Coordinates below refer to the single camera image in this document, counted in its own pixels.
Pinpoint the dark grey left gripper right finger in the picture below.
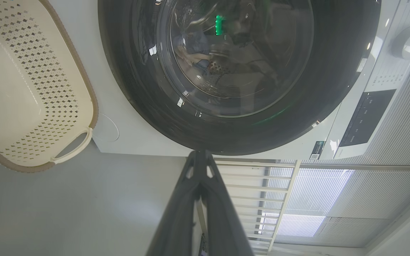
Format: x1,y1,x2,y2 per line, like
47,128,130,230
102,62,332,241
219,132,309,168
201,151,255,256

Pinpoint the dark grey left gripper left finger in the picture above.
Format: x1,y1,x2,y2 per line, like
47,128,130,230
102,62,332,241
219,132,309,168
145,151,205,256

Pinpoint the dark round washer door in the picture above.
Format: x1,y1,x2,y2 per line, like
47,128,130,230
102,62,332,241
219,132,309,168
98,0,382,156

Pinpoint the blue cartoon print garment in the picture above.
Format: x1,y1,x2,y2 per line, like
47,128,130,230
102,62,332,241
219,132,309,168
175,46,207,68
184,32,211,54

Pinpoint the white front-load washing machine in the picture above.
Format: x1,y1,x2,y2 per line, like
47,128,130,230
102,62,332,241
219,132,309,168
48,0,410,160

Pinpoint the white metal railing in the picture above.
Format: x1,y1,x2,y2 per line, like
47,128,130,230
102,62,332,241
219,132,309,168
194,160,301,256

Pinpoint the cream perforated laundry basket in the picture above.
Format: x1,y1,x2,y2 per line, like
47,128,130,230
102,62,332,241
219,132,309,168
0,0,99,174

